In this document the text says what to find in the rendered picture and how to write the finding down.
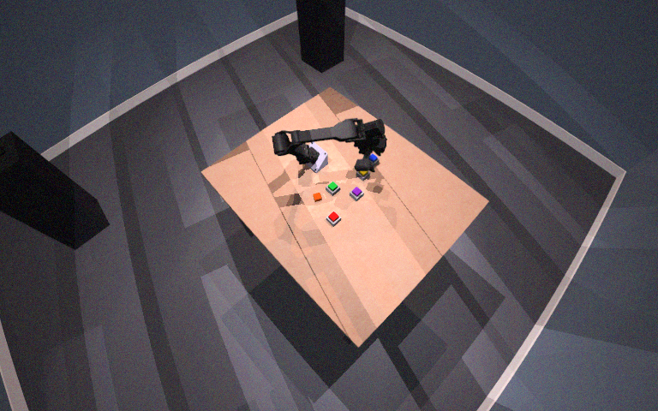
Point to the purple button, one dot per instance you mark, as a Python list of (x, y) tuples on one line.
[(356, 193)]

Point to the red button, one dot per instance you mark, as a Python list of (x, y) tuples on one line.
[(333, 218)]

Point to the yellow button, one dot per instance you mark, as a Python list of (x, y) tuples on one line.
[(363, 174)]

